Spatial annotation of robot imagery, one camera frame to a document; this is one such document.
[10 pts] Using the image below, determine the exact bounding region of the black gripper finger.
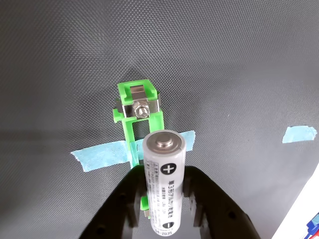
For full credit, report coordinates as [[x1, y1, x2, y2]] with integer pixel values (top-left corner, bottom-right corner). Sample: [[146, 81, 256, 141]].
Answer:
[[79, 166, 148, 239], [182, 165, 261, 239]]

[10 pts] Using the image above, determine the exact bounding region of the white AA battery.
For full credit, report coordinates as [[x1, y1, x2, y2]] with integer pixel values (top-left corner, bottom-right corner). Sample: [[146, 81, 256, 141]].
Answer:
[[142, 129, 187, 237]]

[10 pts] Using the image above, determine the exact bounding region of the green battery holder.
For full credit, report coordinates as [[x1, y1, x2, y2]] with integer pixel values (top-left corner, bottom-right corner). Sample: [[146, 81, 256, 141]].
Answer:
[[112, 79, 165, 220]]

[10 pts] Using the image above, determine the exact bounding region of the long blue tape strip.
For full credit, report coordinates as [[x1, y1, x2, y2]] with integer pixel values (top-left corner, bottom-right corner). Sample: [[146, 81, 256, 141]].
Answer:
[[70, 130, 196, 172]]

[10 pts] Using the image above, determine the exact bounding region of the short blue tape strip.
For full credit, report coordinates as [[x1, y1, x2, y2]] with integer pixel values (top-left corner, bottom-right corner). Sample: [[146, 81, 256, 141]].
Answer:
[[282, 125, 318, 144]]

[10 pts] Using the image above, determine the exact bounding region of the dark grey rubber mat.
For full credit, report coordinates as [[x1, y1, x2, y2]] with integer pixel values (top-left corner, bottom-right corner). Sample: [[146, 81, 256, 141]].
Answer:
[[0, 0, 319, 239]]

